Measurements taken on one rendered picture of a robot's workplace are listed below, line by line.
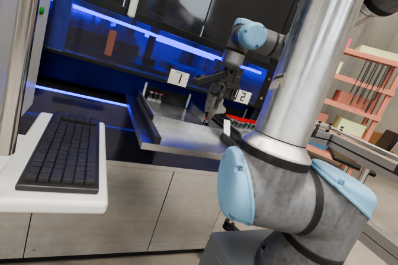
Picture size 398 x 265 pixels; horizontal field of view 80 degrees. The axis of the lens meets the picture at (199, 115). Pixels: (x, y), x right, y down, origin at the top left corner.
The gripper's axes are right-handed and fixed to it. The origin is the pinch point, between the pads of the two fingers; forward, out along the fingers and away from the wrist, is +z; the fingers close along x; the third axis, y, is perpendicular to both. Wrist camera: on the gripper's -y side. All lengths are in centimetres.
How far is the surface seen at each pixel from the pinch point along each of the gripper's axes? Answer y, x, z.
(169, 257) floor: 21, 23, 94
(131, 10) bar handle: -33.3, 13.2, -25.7
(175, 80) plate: -8.9, 20.0, -6.3
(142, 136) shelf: -25.4, -16.4, 6.0
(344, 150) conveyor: 115, 18, 7
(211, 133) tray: 0.8, -6.0, 4.8
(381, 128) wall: 717, 316, 3
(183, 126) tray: -10.0, -5.9, 4.4
